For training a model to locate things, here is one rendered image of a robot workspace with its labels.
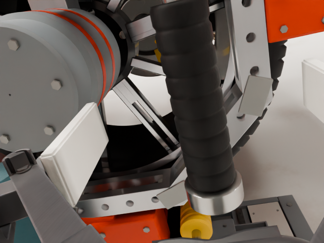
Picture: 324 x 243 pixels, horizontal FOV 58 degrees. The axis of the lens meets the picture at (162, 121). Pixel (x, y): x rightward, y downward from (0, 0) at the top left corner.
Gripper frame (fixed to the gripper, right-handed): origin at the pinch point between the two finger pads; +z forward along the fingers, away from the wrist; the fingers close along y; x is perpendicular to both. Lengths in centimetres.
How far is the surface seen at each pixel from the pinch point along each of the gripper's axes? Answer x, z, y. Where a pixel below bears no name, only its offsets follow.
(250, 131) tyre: -18.0, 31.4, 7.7
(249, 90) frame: -7.3, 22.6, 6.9
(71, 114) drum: -1.3, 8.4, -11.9
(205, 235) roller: -33.0, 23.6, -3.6
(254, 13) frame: 2.5, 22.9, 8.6
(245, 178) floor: -83, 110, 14
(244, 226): -67, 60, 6
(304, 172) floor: -83, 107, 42
